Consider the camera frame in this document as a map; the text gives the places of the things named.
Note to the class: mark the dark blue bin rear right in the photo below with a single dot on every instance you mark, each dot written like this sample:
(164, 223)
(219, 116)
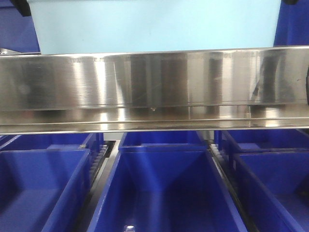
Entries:
(249, 141)

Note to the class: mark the dark blue bin rear centre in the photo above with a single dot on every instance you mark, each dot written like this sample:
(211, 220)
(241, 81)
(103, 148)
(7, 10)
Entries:
(160, 138)

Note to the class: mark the dark blue bin lower right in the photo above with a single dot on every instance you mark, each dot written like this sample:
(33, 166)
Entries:
(274, 189)

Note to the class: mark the dark blue bin lower left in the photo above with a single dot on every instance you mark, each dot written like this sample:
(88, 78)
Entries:
(42, 190)

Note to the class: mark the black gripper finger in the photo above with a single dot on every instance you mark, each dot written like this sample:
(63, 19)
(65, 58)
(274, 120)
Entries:
(23, 7)

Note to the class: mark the dark blue bin lower centre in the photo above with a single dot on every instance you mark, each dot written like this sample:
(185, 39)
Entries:
(165, 191)

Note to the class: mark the dark blue bin upper left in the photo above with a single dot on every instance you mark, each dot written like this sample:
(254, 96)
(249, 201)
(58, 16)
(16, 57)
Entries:
(17, 32)

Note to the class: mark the roller track with white wheels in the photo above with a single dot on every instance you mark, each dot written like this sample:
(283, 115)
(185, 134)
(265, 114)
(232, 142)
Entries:
(102, 155)

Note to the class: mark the stainless steel shelf front rail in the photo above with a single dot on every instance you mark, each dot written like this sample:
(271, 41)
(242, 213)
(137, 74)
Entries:
(259, 88)

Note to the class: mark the dark blue bin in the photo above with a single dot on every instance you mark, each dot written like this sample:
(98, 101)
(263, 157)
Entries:
(17, 32)
(93, 141)
(293, 23)
(249, 141)
(42, 190)
(274, 189)
(160, 138)
(165, 191)

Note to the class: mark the steel divider rail left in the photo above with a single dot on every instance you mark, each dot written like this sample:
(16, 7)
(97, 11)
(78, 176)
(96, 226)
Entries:
(231, 185)

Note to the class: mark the dark blue bin rear left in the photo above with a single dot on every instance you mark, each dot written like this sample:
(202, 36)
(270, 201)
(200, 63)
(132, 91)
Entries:
(93, 141)

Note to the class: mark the dark blue bin upper right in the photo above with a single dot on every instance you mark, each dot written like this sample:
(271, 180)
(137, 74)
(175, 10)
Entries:
(293, 23)

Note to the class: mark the light blue plastic bin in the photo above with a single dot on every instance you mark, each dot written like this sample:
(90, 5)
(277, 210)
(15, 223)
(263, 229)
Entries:
(99, 26)

